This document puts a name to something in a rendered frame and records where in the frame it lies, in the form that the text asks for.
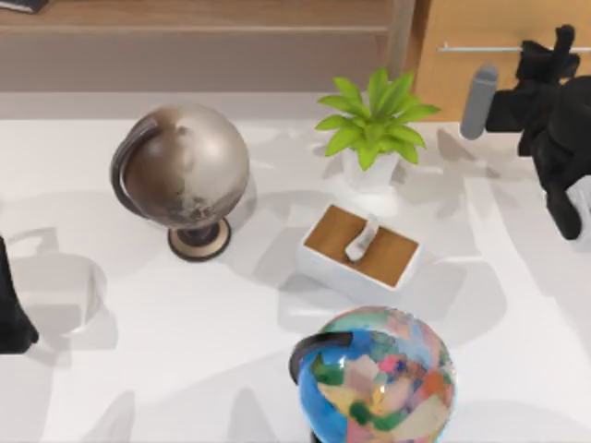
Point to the wooden cupboard door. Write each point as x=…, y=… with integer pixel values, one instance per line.
x=461, y=83

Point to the green plant in white pot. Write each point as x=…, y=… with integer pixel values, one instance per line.
x=376, y=120

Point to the white tissue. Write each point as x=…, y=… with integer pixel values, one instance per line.
x=362, y=240

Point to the white tissue box wooden lid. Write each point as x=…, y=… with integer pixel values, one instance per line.
x=332, y=240

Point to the colourful globe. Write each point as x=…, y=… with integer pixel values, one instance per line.
x=383, y=383

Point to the brown and silver globe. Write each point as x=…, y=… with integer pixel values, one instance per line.
x=194, y=161

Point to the wooden open shelf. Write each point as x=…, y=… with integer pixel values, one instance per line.
x=194, y=46

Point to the black book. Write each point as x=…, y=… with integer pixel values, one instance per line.
x=20, y=4

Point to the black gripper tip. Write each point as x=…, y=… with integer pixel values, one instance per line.
x=11, y=314

